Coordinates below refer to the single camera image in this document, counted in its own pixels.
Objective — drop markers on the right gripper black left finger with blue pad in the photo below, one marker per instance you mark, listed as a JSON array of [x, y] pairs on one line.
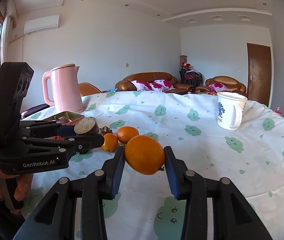
[[54, 216]]

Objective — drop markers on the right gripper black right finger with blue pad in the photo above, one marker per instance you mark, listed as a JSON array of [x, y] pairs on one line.
[[233, 216]]

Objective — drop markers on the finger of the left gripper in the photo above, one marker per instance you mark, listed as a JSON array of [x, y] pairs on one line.
[[66, 148], [45, 129]]

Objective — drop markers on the purple cut passion fruit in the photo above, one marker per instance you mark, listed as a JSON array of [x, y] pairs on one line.
[[87, 126]]

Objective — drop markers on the small orange tangerine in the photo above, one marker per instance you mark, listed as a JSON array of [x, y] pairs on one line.
[[111, 142], [126, 133]]

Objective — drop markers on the large orange fruit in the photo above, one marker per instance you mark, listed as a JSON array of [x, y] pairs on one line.
[[144, 154]]

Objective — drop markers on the person's left hand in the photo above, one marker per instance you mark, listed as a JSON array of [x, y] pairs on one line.
[[22, 184]]

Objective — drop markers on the pink metal tin box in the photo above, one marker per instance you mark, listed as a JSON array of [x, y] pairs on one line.
[[66, 117]]

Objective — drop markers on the dark dried fruit husk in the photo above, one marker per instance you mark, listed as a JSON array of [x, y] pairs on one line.
[[105, 130]]

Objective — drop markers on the pink electric kettle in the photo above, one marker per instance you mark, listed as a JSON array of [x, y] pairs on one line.
[[61, 88]]

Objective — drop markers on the brown leather chair back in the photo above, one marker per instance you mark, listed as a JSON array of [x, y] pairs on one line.
[[88, 89]]

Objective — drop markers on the white tablecloth green clouds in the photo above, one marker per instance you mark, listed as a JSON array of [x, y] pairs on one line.
[[251, 156]]

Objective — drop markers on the brown leather long sofa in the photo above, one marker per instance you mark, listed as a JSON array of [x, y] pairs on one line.
[[127, 83]]

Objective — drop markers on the pink floral sofa cushion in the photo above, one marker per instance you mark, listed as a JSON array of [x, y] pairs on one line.
[[161, 85]]

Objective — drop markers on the white mug blue print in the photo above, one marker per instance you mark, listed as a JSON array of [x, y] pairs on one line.
[[230, 110]]

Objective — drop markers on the stacked chairs in corner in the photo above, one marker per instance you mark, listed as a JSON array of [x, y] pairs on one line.
[[188, 74]]

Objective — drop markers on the pink floral armchair cushion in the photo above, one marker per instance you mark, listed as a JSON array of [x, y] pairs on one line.
[[218, 87]]

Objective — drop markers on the brown leather armchair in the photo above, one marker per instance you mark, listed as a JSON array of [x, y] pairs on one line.
[[232, 84]]

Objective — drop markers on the brown wooden door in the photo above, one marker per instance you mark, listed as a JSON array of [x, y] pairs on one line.
[[260, 73]]

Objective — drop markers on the white wall air conditioner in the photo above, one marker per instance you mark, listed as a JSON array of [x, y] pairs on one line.
[[41, 24]]

